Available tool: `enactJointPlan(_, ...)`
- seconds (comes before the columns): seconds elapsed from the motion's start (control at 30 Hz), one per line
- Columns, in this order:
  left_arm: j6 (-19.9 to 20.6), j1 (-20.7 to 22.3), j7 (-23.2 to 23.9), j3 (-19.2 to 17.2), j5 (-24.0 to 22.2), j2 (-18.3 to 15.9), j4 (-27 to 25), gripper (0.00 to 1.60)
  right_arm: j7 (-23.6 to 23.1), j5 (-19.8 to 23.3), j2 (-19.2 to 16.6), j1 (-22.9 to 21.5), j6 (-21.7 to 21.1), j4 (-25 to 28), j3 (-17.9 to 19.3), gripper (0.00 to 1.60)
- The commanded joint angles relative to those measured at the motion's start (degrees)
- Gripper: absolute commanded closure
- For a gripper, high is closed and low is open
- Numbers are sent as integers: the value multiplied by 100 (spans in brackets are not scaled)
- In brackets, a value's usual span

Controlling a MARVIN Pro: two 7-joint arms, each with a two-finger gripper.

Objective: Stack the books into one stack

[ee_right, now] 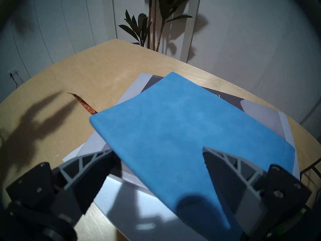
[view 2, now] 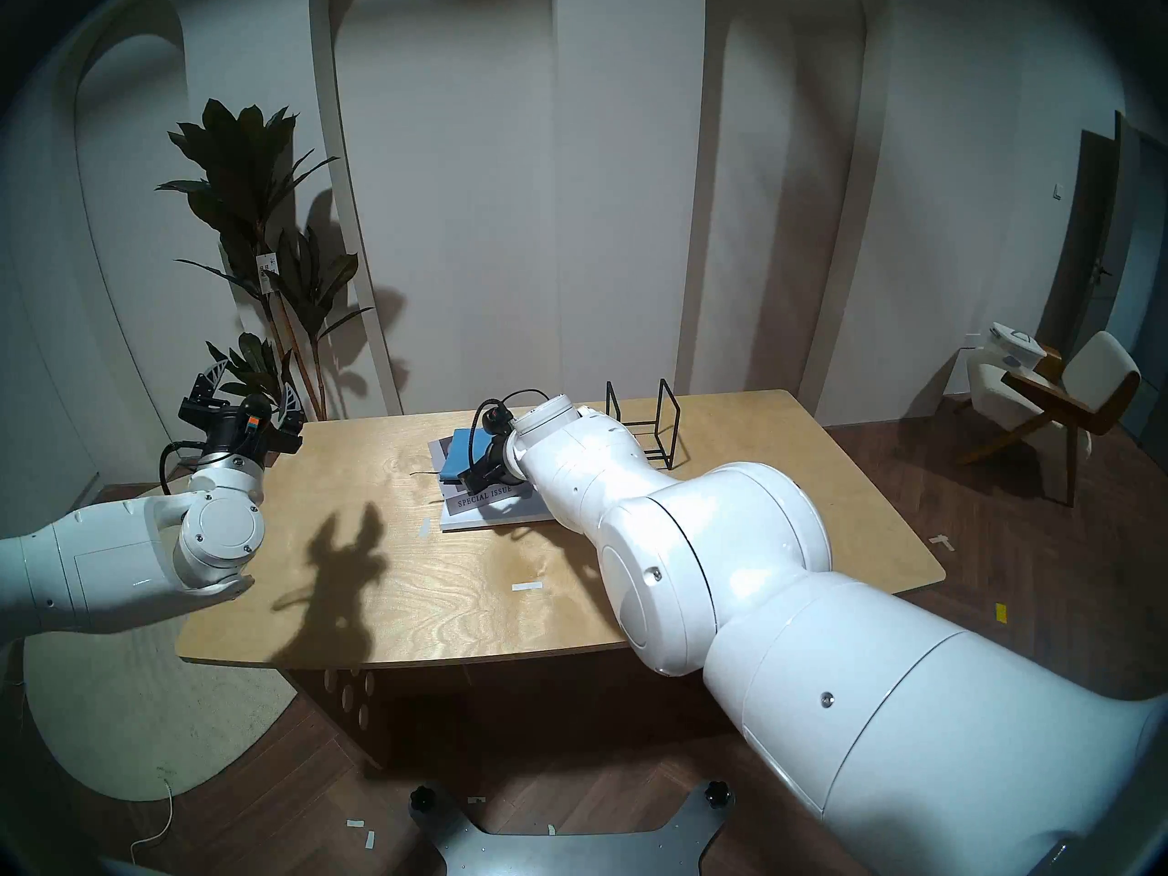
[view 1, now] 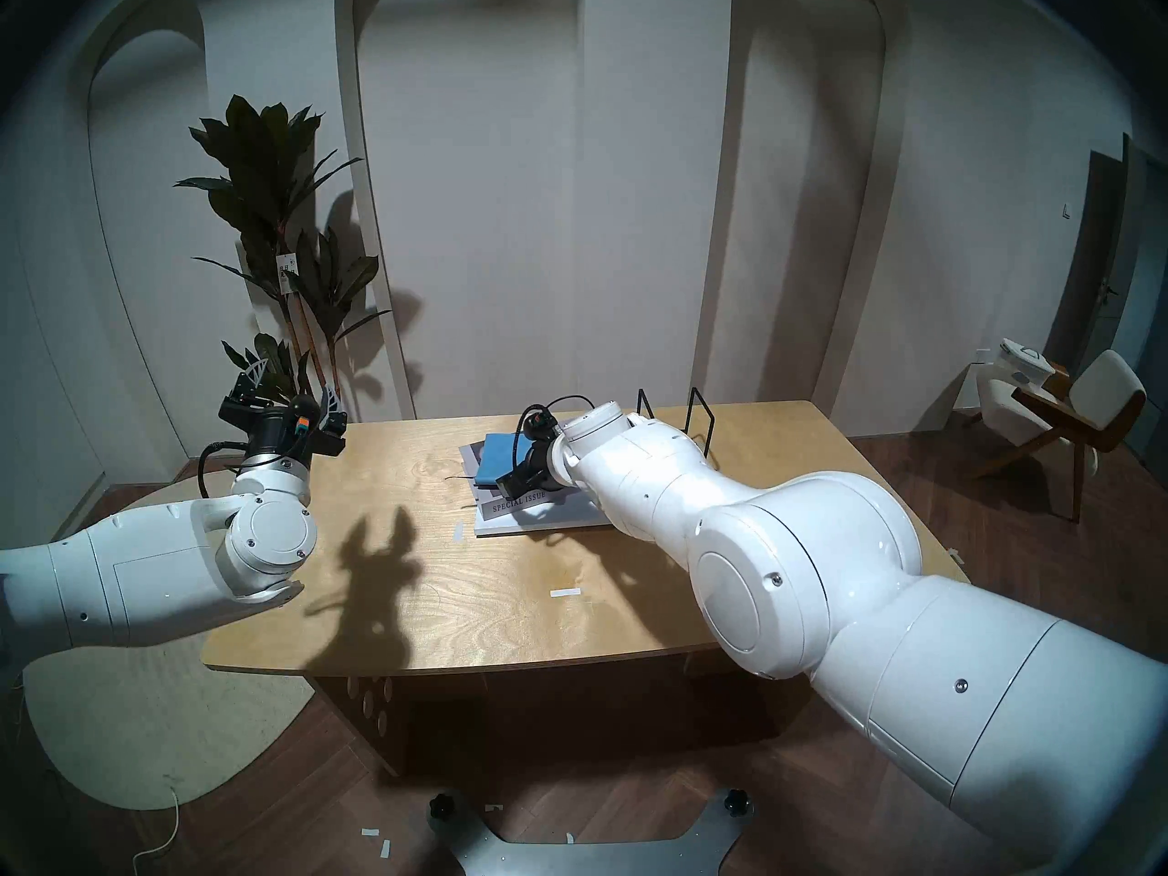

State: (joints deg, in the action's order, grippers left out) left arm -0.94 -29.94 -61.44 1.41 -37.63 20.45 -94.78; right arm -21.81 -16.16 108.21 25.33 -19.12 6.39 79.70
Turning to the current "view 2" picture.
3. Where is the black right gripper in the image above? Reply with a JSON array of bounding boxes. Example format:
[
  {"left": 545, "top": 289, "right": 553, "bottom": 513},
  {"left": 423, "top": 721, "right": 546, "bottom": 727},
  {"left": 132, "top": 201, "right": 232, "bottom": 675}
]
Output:
[{"left": 456, "top": 405, "right": 514, "bottom": 493}]

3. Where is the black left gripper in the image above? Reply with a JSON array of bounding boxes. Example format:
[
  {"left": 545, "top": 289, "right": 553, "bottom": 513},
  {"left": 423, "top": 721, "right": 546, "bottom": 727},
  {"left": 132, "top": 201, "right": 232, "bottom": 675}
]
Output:
[{"left": 178, "top": 358, "right": 305, "bottom": 469}]

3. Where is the blue notebook with ribbon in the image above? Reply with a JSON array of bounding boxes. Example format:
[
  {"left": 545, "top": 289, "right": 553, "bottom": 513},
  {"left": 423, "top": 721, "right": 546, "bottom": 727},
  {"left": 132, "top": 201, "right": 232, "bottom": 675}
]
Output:
[{"left": 409, "top": 427, "right": 498, "bottom": 481}]

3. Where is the grey photo cover book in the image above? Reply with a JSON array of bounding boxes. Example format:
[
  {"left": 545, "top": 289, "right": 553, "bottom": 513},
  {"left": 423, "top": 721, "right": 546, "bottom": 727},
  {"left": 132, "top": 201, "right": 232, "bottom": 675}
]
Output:
[{"left": 429, "top": 434, "right": 539, "bottom": 519}]

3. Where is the white paperback book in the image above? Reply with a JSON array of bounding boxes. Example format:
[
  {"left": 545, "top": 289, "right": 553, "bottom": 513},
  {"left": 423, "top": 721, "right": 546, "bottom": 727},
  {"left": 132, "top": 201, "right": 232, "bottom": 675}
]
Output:
[{"left": 440, "top": 495, "right": 558, "bottom": 532}]

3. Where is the tall green potted plant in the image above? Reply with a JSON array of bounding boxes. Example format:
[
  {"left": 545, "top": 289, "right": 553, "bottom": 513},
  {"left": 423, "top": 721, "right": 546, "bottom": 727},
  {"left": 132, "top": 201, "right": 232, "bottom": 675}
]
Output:
[{"left": 157, "top": 99, "right": 375, "bottom": 431}]

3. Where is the round cream rug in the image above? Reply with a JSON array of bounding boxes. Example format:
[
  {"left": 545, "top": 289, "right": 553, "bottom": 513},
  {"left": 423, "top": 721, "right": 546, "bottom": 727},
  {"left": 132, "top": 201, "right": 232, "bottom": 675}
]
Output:
[{"left": 23, "top": 466, "right": 297, "bottom": 802}]

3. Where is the white wooden armchair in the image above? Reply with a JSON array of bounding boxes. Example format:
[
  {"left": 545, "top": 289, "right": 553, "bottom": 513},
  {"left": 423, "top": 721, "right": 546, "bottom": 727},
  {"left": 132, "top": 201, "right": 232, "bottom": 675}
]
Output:
[{"left": 956, "top": 330, "right": 1142, "bottom": 507}]

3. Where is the dark grey door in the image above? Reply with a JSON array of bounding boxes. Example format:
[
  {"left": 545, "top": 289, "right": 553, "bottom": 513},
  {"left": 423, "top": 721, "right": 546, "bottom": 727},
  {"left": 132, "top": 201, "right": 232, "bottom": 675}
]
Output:
[{"left": 1040, "top": 110, "right": 1168, "bottom": 464}]

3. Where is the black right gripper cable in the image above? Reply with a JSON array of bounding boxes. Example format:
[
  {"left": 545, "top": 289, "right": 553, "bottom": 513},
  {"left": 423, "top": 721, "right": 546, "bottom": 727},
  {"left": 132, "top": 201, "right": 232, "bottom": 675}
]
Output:
[{"left": 467, "top": 389, "right": 550, "bottom": 469}]

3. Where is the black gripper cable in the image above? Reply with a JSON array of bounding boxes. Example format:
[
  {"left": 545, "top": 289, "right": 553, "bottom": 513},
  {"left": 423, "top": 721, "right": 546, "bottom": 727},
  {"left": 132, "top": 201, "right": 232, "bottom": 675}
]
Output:
[
  {"left": 467, "top": 389, "right": 550, "bottom": 469},
  {"left": 159, "top": 440, "right": 207, "bottom": 496}
]

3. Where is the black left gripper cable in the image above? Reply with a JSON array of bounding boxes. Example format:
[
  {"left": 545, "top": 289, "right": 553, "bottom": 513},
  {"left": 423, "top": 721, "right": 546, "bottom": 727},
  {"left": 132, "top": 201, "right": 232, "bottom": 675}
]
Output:
[{"left": 159, "top": 440, "right": 207, "bottom": 496}]

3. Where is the black wire book stand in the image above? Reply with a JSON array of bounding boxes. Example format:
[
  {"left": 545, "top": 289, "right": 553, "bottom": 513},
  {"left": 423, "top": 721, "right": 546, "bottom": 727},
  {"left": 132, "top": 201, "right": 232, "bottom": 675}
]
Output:
[{"left": 606, "top": 379, "right": 682, "bottom": 471}]

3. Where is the grey metal robot base plate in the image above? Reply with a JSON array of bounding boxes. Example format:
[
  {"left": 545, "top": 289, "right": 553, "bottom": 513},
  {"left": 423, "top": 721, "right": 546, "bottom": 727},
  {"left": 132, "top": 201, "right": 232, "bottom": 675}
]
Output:
[{"left": 408, "top": 778, "right": 738, "bottom": 876}]

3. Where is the white floor cable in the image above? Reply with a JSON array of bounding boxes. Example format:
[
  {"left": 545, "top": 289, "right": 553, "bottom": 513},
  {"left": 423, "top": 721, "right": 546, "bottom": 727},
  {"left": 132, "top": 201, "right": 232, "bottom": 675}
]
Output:
[{"left": 130, "top": 769, "right": 174, "bottom": 866}]

